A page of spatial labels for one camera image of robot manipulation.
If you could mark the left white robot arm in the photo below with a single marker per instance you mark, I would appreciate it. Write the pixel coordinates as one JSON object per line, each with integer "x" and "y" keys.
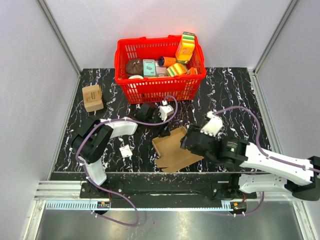
{"x": 91, "y": 140}

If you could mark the small orange packet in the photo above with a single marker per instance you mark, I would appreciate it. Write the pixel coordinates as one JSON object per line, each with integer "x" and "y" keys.
{"x": 192, "y": 71}

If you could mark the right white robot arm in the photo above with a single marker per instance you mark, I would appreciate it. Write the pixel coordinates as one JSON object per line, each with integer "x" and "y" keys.
{"x": 283, "y": 174}

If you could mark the pink white snack box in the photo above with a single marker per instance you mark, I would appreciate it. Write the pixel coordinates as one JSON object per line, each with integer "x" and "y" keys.
{"x": 160, "y": 71}

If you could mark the brown round chocolate cake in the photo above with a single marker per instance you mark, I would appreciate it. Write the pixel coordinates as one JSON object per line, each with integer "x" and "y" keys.
{"x": 134, "y": 67}

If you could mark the yellow green sponge pack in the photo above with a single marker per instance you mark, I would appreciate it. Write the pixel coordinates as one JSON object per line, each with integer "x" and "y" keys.
{"x": 177, "y": 69}

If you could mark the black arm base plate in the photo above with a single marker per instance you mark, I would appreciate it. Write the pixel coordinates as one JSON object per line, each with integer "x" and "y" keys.
{"x": 212, "y": 186}

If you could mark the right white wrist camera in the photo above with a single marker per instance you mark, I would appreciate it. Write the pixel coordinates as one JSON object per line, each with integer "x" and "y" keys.
{"x": 213, "y": 126}

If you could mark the small folded cardboard box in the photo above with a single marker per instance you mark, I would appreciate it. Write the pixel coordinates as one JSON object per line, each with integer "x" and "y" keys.
{"x": 92, "y": 98}

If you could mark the orange blue can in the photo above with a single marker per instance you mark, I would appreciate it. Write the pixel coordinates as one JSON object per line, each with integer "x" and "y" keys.
{"x": 166, "y": 61}

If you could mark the small white paper card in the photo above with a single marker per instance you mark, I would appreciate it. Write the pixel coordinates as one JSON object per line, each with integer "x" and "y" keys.
{"x": 125, "y": 151}

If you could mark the brown cardboard box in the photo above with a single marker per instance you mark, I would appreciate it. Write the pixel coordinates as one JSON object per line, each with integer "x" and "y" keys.
{"x": 172, "y": 158}

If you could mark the tall orange yellow carton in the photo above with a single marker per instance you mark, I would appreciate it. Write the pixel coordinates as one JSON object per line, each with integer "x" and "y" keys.
{"x": 185, "y": 48}

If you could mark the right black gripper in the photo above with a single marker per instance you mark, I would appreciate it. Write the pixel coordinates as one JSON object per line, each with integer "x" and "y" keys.
{"x": 192, "y": 128}

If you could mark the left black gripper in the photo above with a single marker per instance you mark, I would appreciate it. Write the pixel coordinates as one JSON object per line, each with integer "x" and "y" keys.
{"x": 163, "y": 130}

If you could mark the red plastic shopping basket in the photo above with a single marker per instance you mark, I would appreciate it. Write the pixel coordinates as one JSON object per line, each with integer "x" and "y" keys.
{"x": 155, "y": 89}

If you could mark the teal snack box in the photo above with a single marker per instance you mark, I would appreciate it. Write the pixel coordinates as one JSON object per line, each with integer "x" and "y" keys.
{"x": 149, "y": 68}

